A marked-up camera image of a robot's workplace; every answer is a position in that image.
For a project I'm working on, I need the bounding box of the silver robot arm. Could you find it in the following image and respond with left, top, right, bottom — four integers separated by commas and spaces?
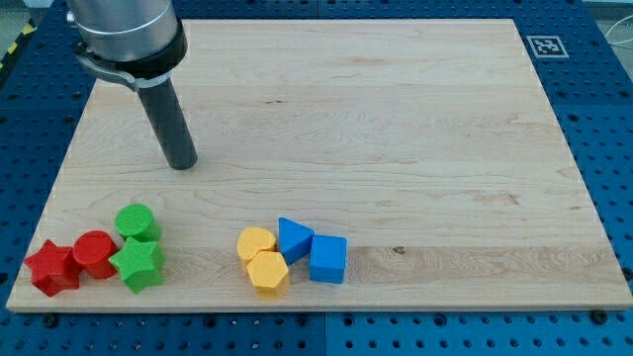
67, 0, 187, 92

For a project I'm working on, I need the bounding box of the green star block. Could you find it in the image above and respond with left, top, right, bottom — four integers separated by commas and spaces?
108, 237, 166, 294

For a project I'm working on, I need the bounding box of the red star block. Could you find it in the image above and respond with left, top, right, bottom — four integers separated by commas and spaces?
24, 239, 82, 297

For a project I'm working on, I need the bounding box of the wooden board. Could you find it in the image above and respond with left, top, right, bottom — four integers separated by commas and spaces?
7, 20, 632, 313

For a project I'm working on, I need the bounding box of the blue triangle block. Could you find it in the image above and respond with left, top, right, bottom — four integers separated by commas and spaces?
278, 218, 315, 265

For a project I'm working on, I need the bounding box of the blue cube block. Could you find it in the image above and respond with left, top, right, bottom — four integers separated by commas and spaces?
309, 234, 347, 284

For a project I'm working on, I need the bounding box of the yellow heart block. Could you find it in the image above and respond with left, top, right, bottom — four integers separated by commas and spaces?
236, 226, 277, 271

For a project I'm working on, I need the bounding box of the yellow hexagon block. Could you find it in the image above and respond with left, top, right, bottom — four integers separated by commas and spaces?
246, 251, 290, 300

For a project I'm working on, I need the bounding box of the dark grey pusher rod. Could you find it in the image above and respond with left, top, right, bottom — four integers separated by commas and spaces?
138, 78, 198, 170

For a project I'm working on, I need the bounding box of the green cylinder block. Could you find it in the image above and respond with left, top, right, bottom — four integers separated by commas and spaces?
114, 203, 162, 242

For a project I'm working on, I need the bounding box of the red cylinder block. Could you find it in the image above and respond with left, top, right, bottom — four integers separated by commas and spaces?
72, 230, 119, 279

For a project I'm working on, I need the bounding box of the white fiducial marker tag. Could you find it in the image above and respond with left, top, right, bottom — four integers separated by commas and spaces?
526, 35, 569, 58

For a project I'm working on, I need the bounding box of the white cable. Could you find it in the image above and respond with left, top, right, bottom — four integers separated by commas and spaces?
603, 13, 633, 51

